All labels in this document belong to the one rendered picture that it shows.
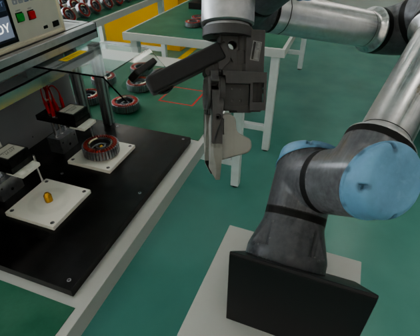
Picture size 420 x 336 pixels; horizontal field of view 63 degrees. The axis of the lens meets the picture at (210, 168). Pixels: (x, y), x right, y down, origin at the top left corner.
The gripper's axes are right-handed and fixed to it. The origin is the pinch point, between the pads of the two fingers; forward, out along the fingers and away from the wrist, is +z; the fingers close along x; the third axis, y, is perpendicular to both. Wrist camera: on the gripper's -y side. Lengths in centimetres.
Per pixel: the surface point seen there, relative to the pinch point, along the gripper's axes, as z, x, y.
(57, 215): 18, 37, -33
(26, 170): 7, 39, -40
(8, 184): 12, 46, -48
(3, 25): -28, 42, -45
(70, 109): -9, 58, -34
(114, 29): -115, 431, -69
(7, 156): 3, 37, -44
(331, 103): -20, 251, 145
